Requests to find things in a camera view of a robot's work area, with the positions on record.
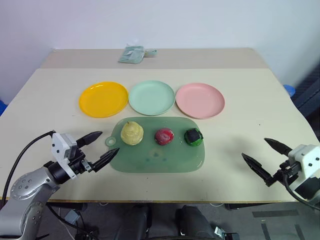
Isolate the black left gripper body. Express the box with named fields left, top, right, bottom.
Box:
left=66, top=147, right=97, bottom=176

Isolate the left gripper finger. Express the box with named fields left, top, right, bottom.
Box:
left=91, top=147, right=121, bottom=173
left=75, top=130, right=104, bottom=149

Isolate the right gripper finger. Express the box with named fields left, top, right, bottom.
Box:
left=241, top=152, right=275, bottom=188
left=264, top=137, right=294, bottom=157

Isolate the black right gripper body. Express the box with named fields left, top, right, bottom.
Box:
left=270, top=161, right=301, bottom=187

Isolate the yellow plate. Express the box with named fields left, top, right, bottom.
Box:
left=78, top=81, right=129, bottom=119

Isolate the green and black toy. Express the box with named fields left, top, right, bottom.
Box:
left=184, top=128, right=204, bottom=147

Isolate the mint green plate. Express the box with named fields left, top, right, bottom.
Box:
left=128, top=80, right=176, bottom=116

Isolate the pink plate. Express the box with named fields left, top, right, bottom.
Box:
left=175, top=82, right=226, bottom=120

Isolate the yellow pear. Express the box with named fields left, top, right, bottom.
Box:
left=120, top=121, right=145, bottom=146

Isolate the translucent green cutting mat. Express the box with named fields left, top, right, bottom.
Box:
left=104, top=116, right=207, bottom=174

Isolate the small grey box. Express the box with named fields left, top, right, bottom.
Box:
left=65, top=209, right=79, bottom=225

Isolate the dark ribbed panel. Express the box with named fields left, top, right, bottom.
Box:
left=291, top=66, right=320, bottom=121

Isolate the red apple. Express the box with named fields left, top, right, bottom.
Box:
left=154, top=127, right=175, bottom=147

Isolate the grey and black device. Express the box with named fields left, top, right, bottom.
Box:
left=214, top=225, right=240, bottom=240

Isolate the dark rounded shape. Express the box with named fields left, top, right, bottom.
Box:
left=174, top=204, right=219, bottom=240

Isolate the pale green packet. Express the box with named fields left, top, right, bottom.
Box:
left=117, top=44, right=146, bottom=65

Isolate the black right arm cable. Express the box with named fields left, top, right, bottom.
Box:
left=283, top=171, right=320, bottom=211

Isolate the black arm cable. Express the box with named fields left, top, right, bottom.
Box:
left=283, top=171, right=320, bottom=211
left=0, top=129, right=57, bottom=204

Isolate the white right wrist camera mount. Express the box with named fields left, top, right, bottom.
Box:
left=287, top=144, right=320, bottom=180

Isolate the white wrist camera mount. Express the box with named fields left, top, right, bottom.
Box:
left=287, top=144, right=320, bottom=180
left=50, top=132, right=81, bottom=180

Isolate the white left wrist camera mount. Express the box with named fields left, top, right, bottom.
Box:
left=50, top=132, right=81, bottom=180

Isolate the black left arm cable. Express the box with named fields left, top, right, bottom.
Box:
left=0, top=129, right=57, bottom=204

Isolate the black floor cable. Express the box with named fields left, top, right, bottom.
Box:
left=46, top=203, right=87, bottom=232

